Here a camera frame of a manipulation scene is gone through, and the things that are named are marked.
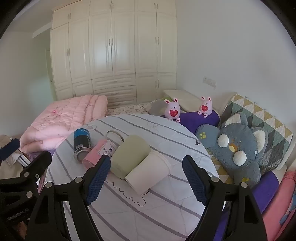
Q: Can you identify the grey cushion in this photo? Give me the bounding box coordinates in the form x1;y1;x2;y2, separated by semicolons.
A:
149;99;169;116

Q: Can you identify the cream wardrobe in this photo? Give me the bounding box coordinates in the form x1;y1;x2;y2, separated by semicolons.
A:
49;0;178;108

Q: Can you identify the pale green cup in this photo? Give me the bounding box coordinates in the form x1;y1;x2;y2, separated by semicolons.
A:
110;135;151;180

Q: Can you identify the pink folded quilt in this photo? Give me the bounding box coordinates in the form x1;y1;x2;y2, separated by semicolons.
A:
20;94;109;153

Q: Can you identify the blue and black can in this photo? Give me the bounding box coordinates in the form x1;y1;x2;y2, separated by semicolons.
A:
73;128;92;162

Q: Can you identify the pink cloth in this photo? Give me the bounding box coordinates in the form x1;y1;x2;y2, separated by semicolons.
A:
261;171;296;241

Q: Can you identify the grey plush toy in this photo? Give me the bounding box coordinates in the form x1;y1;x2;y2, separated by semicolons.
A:
195;112;269;189

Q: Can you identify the pink bunny toy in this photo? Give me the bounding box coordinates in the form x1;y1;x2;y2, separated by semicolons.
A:
164;97;182;123
197;96;213;118

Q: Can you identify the purple pillow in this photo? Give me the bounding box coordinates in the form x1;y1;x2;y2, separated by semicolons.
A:
179;109;220;134

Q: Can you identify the triangle patterned quilted pillow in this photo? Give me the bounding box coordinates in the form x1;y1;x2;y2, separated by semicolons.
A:
218;94;294;172

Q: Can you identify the purple blanket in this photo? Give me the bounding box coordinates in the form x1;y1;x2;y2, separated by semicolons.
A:
213;171;285;241

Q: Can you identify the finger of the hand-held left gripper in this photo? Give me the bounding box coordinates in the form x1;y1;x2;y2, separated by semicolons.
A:
0;138;21;162
0;151;53;200

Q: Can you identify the beige clothing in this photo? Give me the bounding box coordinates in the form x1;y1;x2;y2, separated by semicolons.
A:
0;134;31;179

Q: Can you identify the white cup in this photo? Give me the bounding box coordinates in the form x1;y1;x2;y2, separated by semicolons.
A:
125;151;172;196

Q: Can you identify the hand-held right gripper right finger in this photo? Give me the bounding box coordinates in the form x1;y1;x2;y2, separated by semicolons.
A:
182;155;266;241

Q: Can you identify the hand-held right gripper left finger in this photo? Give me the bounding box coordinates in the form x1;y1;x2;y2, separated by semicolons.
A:
24;154;112;241

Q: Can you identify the striped white tablecloth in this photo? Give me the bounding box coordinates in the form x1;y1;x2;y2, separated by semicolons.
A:
45;113;220;241

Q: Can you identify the patterned bed sheet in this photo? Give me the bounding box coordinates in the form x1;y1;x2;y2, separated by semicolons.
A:
105;102;156;117

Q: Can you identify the clear cup with pink label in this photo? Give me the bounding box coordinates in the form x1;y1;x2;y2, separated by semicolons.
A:
83;130;125;169

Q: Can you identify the white pillow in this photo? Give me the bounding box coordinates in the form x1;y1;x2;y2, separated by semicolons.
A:
163;90;204;113
211;92;239;115

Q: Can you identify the white wall socket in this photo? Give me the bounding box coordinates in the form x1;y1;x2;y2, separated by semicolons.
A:
203;76;217;89

